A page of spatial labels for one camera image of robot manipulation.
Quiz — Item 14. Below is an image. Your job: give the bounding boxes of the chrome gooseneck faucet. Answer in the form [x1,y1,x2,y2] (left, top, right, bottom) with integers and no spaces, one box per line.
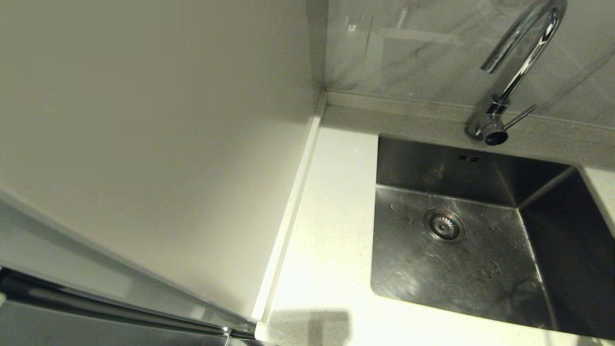
[465,0,568,146]

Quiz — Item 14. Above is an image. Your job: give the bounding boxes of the stainless steel sink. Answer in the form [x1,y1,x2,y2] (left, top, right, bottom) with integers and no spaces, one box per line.
[370,135,615,340]

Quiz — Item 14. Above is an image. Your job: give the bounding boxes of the white edge trim strip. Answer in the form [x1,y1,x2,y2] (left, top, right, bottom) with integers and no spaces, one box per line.
[251,91,328,322]

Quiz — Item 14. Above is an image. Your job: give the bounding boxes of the round metal drain strainer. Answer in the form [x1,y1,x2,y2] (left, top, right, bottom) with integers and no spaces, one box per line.
[423,208,466,245]

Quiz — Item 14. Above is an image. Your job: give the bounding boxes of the tall white cabinet panel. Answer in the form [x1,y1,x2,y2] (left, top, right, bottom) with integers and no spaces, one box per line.
[0,0,327,321]

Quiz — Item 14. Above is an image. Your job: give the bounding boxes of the grey glossy appliance door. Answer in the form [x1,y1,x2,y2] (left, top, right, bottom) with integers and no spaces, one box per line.
[0,190,258,346]

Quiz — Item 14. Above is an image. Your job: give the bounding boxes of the steel appliance handle bar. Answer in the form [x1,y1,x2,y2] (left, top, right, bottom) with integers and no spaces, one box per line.
[0,267,256,341]

